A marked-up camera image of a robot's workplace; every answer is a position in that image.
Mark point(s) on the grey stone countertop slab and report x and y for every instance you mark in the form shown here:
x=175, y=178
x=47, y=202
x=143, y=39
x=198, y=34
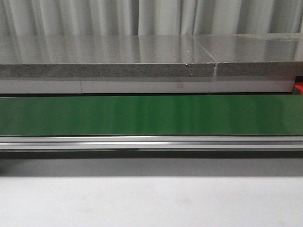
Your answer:
x=90, y=64

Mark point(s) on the green conveyor belt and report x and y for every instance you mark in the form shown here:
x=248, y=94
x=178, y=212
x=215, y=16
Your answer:
x=152, y=115

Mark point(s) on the red plastic bin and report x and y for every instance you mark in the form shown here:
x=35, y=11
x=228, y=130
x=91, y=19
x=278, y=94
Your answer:
x=298, y=88

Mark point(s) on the grey pleated curtain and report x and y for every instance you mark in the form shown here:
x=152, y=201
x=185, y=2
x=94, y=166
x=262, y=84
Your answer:
x=149, y=17

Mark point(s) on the aluminium conveyor side rail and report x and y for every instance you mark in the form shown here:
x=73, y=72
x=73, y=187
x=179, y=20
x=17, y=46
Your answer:
x=216, y=143

